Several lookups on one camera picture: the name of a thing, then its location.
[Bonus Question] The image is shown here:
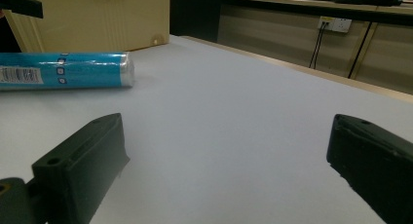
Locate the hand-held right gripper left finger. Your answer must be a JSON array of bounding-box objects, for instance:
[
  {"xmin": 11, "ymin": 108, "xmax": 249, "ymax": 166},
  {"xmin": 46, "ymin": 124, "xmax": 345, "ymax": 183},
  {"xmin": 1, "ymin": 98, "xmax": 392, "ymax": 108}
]
[{"xmin": 31, "ymin": 112, "xmax": 131, "ymax": 224}]

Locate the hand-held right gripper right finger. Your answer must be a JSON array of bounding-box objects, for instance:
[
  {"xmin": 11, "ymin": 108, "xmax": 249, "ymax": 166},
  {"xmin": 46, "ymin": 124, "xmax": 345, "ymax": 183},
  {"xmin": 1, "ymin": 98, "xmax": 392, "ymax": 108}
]
[{"xmin": 325, "ymin": 113, "xmax": 413, "ymax": 224}]

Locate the blue plastic roll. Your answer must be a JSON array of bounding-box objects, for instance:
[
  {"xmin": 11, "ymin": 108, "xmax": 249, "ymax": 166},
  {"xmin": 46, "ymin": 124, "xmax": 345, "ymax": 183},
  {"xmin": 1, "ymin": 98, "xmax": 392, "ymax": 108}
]
[{"xmin": 0, "ymin": 52, "xmax": 135, "ymax": 92}]

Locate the cream plastic bin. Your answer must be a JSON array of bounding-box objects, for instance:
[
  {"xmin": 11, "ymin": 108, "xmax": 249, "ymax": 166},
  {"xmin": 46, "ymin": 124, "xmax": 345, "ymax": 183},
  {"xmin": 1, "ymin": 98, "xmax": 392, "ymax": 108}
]
[{"xmin": 3, "ymin": 0, "xmax": 170, "ymax": 54}]

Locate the long desk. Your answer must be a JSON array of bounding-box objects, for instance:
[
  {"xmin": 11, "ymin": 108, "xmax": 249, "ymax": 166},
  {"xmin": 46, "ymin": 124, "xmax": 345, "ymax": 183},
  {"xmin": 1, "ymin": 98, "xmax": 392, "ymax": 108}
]
[{"xmin": 221, "ymin": 0, "xmax": 413, "ymax": 27}]

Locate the black power cable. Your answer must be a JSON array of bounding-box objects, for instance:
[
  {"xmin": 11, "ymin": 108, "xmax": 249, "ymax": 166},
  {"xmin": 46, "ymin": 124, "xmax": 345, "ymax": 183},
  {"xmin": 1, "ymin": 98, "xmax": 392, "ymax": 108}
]
[
  {"xmin": 347, "ymin": 20, "xmax": 374, "ymax": 80},
  {"xmin": 309, "ymin": 21, "xmax": 328, "ymax": 70}
]

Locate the white wall power socket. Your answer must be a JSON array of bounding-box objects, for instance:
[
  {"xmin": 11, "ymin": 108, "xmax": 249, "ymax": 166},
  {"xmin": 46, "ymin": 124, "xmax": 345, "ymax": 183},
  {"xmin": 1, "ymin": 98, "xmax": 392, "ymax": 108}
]
[{"xmin": 318, "ymin": 16, "xmax": 353, "ymax": 34}]

